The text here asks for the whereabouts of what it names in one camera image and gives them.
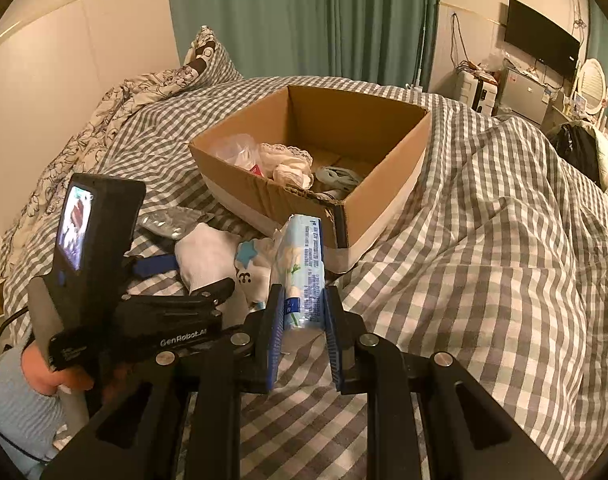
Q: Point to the black bag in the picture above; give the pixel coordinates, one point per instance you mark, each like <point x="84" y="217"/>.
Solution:
<point x="576" y="147"/>

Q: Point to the floral patterned duvet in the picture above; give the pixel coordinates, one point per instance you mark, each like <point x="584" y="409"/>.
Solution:
<point x="84" y="130"/>

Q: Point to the grey checkered blanket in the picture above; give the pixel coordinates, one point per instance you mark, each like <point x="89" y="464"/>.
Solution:
<point x="483" y="260"/>

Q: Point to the white pole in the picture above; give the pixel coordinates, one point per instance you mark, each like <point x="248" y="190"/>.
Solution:
<point x="422" y="45"/>

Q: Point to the white sock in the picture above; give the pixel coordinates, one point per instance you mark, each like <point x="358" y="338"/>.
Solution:
<point x="204" y="255"/>

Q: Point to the green curtain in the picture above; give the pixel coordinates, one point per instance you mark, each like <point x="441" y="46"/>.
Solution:
<point x="294" y="15"/>

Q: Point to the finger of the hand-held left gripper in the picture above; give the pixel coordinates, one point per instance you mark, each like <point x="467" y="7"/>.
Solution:
<point x="151" y="265"/>
<point x="211" y="291"/>

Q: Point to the white appliance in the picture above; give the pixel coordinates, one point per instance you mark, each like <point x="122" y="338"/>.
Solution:
<point x="471" y="90"/>

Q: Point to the blue tissue pack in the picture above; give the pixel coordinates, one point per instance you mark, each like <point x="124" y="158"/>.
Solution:
<point x="304" y="270"/>

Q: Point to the person's left hand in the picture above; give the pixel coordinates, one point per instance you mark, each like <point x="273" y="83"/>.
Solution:
<point x="36" y="370"/>

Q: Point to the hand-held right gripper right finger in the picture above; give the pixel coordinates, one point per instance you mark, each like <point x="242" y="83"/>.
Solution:
<point x="335" y="345"/>

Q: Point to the black wall television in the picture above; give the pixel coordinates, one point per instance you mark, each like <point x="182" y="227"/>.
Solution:
<point x="541" y="35"/>

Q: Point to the cardboard box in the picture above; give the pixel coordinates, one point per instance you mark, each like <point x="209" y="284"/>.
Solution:
<point x="364" y="125"/>

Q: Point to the clear plastic bag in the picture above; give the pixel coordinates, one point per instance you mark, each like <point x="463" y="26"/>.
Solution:
<point x="234" y="152"/>

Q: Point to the white oval mirror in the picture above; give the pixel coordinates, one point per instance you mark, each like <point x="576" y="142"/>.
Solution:
<point x="592" y="87"/>

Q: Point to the silver mini fridge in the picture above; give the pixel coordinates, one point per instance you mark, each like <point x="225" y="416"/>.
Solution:
<point x="526" y="95"/>

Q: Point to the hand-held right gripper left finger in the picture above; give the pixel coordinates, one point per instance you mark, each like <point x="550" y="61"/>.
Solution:
<point x="275" y="345"/>

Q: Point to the white puffy jacket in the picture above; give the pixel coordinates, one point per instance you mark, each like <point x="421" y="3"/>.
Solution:
<point x="606" y="155"/>

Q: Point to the silver foil packet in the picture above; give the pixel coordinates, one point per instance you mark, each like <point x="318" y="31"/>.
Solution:
<point x="169" y="222"/>

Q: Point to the white cloth with blue star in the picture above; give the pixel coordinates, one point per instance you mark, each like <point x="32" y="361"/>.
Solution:
<point x="254" y="267"/>

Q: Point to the white lace cloth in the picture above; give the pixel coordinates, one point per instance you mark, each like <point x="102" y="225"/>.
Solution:
<point x="289" y="165"/>

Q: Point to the person's left forearm striped sleeve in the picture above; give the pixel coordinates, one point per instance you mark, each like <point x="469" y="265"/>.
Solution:
<point x="14" y="410"/>

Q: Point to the white wardrobe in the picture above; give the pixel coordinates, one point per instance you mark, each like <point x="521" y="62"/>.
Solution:
<point x="59" y="35"/>

